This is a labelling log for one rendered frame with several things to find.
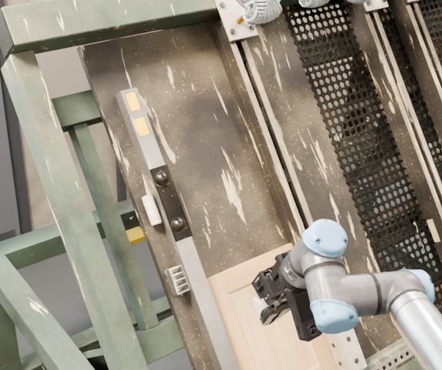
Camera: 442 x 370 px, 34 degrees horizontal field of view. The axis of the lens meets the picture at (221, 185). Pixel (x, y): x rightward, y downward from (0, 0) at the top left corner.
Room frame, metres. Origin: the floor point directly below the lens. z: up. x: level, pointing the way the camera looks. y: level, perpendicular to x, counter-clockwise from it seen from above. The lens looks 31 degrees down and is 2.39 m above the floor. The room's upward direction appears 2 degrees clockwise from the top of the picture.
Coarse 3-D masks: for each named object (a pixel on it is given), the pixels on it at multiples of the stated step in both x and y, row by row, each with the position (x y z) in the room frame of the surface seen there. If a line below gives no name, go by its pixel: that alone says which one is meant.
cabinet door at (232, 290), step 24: (240, 264) 1.57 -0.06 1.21; (264, 264) 1.61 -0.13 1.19; (216, 288) 1.50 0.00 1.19; (240, 288) 1.53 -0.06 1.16; (240, 312) 1.49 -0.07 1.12; (288, 312) 1.55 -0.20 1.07; (240, 336) 1.44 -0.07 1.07; (264, 336) 1.47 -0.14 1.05; (288, 336) 1.50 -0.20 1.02; (240, 360) 1.39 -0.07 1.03; (264, 360) 1.42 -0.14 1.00; (288, 360) 1.45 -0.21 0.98; (312, 360) 1.48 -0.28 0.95
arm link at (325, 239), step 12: (312, 228) 1.06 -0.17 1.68; (324, 228) 1.06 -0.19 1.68; (336, 228) 1.07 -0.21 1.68; (300, 240) 1.07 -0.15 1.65; (312, 240) 1.04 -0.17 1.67; (324, 240) 1.04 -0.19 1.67; (336, 240) 1.04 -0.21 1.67; (300, 252) 1.06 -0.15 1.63; (312, 252) 1.04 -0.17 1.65; (324, 252) 1.02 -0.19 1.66; (336, 252) 1.03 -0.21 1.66; (300, 264) 1.05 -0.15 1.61; (312, 264) 1.02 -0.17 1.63; (300, 276) 1.06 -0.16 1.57
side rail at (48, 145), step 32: (32, 64) 1.64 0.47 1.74; (32, 96) 1.59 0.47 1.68; (32, 128) 1.56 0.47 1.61; (64, 160) 1.52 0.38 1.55; (64, 192) 1.46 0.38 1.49; (64, 224) 1.45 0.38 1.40; (96, 256) 1.39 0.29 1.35; (96, 288) 1.34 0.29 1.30; (96, 320) 1.34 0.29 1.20; (128, 320) 1.32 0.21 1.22; (128, 352) 1.27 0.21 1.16
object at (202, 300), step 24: (120, 96) 1.72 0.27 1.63; (144, 144) 1.65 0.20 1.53; (144, 168) 1.63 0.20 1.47; (168, 240) 1.54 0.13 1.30; (192, 240) 1.54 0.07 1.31; (192, 264) 1.49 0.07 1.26; (192, 288) 1.45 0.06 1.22; (216, 312) 1.44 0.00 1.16; (216, 336) 1.39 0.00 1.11; (216, 360) 1.36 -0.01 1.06
